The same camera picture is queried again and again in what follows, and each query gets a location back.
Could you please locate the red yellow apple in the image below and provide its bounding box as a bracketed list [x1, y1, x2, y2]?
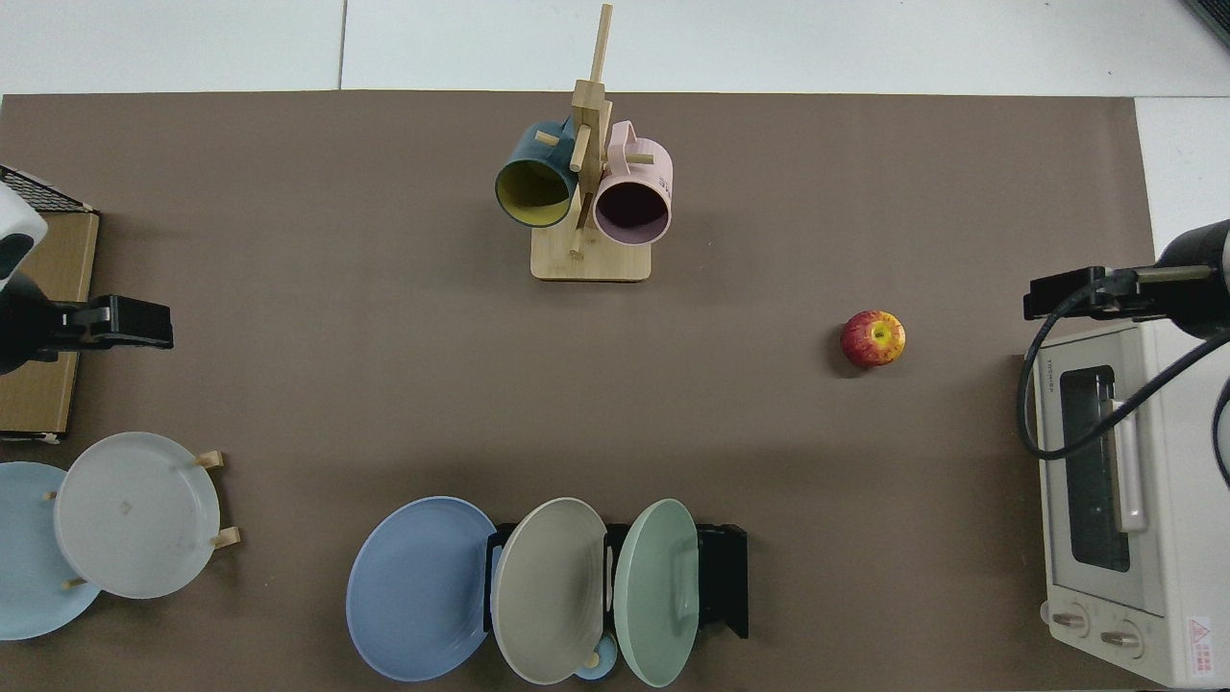
[841, 309, 906, 369]

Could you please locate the wooden plate stand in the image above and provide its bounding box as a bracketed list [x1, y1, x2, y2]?
[38, 449, 241, 590]

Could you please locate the pale grey plate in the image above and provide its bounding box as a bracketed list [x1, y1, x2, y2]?
[53, 432, 221, 601]

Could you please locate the light blue plate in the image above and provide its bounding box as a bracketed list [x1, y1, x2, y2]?
[0, 461, 102, 642]

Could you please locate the black dish rack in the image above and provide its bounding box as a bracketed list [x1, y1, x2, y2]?
[485, 522, 750, 640]

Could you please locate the grey beige plate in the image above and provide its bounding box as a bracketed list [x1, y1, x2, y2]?
[490, 497, 611, 685]

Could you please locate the green plate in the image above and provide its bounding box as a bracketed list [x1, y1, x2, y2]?
[613, 498, 701, 688]

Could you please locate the brown table cloth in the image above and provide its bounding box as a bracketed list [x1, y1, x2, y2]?
[0, 91, 1164, 692]

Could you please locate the pale toaster oven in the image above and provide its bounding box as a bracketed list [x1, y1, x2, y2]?
[1021, 317, 1230, 689]

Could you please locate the dark grey device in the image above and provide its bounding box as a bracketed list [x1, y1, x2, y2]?
[1180, 0, 1230, 51]

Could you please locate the dark teal cup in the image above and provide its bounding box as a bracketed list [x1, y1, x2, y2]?
[495, 118, 580, 229]

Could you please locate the pink cup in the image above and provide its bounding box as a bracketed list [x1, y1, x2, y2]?
[592, 120, 674, 247]

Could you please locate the wooden cup stand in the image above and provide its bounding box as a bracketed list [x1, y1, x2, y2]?
[530, 3, 654, 284]

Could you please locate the small blue round thing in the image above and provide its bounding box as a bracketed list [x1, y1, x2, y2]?
[574, 634, 619, 683]

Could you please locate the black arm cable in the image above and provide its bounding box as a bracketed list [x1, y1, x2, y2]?
[1019, 274, 1230, 486]

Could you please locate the wire basket with wooden floor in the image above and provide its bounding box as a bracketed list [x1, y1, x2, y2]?
[0, 165, 101, 445]

